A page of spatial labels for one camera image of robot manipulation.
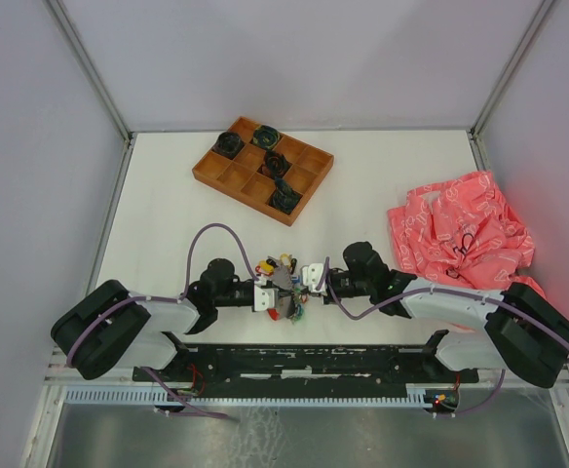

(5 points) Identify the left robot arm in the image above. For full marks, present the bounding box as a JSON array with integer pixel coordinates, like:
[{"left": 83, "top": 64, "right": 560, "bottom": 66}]
[{"left": 51, "top": 255, "right": 296, "bottom": 380}]

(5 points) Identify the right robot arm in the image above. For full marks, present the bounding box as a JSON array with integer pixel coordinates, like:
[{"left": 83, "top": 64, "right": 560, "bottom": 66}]
[{"left": 301, "top": 242, "right": 569, "bottom": 389}]

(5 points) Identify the green leaf rolled cloth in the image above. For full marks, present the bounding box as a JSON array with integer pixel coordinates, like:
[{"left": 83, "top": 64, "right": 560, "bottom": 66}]
[{"left": 270, "top": 177, "right": 301, "bottom": 215}]

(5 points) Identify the orange flower rolled cloth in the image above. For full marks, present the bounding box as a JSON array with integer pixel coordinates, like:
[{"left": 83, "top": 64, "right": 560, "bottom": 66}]
[{"left": 261, "top": 150, "right": 289, "bottom": 178}]

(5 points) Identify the wooden compartment tray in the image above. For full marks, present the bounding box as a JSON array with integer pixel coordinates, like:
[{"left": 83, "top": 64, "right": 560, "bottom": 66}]
[{"left": 192, "top": 116, "right": 334, "bottom": 226}]

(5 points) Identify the pink patterned cloth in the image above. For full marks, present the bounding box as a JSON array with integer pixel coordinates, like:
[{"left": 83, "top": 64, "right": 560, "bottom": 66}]
[{"left": 387, "top": 171, "right": 545, "bottom": 295}]

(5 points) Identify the dark green rolled cloth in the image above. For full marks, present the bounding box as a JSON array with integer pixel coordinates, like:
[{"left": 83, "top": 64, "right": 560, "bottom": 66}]
[{"left": 251, "top": 125, "right": 281, "bottom": 150}]

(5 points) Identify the dark floral rolled cloth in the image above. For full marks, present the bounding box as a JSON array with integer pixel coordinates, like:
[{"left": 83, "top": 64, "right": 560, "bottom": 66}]
[{"left": 213, "top": 132, "right": 245, "bottom": 160}]

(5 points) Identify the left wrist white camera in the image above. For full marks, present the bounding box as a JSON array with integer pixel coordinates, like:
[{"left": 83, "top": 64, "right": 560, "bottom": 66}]
[{"left": 252, "top": 276, "right": 278, "bottom": 312}]

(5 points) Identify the wrist white camera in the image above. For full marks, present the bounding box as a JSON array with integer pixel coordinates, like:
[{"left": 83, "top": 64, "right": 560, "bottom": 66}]
[
  {"left": 252, "top": 276, "right": 278, "bottom": 312},
  {"left": 300, "top": 263, "right": 325, "bottom": 289}
]

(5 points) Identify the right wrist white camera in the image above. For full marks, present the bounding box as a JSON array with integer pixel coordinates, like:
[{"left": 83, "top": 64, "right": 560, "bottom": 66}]
[{"left": 300, "top": 263, "right": 325, "bottom": 289}]

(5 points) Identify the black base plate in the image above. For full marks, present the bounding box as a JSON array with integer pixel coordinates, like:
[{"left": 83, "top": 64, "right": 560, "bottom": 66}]
[{"left": 157, "top": 331, "right": 479, "bottom": 398}]

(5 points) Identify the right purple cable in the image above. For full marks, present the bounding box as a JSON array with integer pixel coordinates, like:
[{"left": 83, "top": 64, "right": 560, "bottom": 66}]
[{"left": 316, "top": 257, "right": 569, "bottom": 416}]

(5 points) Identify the purple cable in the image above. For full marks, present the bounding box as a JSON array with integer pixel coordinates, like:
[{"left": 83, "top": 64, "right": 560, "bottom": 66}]
[
  {"left": 65, "top": 223, "right": 261, "bottom": 421},
  {"left": 316, "top": 257, "right": 569, "bottom": 416}
]

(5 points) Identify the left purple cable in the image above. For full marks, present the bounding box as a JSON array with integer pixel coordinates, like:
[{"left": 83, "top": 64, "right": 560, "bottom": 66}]
[{"left": 65, "top": 223, "right": 261, "bottom": 421}]

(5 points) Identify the grey cable duct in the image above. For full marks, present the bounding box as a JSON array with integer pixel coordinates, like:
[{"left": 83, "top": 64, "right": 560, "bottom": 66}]
[{"left": 64, "top": 385, "right": 432, "bottom": 409}]

